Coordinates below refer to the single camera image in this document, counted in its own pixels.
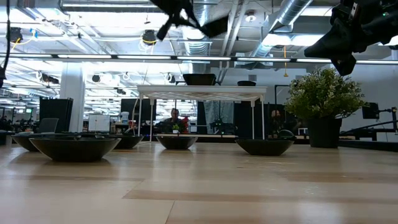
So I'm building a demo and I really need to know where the grey domed object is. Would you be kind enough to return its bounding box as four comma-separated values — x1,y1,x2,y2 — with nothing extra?
277,129,297,140

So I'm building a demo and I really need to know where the black partition panel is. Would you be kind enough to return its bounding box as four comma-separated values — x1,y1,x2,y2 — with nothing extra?
39,97,74,130

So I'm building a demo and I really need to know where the white wire rack shelf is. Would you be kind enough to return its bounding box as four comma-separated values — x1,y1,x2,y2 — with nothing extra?
136,85,269,139

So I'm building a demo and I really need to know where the black rounded mini plate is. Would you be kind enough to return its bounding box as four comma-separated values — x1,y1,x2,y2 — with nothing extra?
155,136,199,151
29,137,122,163
95,134,145,150
234,138,295,157
11,133,80,152

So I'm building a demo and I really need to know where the black square mini plate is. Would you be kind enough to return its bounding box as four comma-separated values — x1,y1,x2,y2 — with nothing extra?
182,73,218,86

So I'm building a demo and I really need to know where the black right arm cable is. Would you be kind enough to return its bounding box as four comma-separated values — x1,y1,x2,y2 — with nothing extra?
340,119,398,134

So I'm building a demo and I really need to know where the silver spiral ceiling duct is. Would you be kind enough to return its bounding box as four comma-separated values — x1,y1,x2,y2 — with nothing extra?
177,0,214,82
248,0,313,58

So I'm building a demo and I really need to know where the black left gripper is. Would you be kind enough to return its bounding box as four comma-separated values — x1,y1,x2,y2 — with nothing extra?
149,0,208,41

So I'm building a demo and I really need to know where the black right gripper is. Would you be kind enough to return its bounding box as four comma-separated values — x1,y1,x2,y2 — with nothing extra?
304,0,398,77

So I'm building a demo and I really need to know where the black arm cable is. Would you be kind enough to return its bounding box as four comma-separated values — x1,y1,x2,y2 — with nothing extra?
0,0,11,90
340,119,398,134

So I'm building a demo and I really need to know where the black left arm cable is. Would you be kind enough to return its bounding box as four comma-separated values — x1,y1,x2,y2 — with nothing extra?
0,0,11,90

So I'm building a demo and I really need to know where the white cabinet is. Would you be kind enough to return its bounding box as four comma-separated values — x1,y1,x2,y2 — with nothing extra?
88,114,111,132

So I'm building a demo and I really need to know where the linear ceiling light strip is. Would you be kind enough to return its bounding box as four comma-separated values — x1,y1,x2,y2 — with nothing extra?
0,52,398,65

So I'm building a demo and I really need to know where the green potted plant black pot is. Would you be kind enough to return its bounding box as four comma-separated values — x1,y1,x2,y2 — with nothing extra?
284,67,368,149

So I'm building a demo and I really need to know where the person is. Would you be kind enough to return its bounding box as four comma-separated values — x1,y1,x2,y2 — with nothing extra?
160,108,189,134
269,109,285,135

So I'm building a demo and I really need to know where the black monitor panel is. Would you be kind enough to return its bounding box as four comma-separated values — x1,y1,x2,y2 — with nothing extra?
120,98,157,122

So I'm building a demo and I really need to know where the black aluminium table frame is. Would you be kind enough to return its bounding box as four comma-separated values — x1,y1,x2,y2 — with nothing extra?
164,133,398,153

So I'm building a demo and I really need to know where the yellow hanging pendant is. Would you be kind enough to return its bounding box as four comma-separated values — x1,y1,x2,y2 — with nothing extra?
282,45,289,78

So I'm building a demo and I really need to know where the black curtain panel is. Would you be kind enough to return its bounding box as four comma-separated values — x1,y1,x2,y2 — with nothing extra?
233,100,289,134

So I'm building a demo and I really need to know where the black box on stand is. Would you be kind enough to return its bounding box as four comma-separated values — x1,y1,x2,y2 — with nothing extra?
361,101,381,120

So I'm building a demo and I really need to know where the grey chair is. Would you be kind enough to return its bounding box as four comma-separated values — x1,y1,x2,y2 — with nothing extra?
36,117,60,134

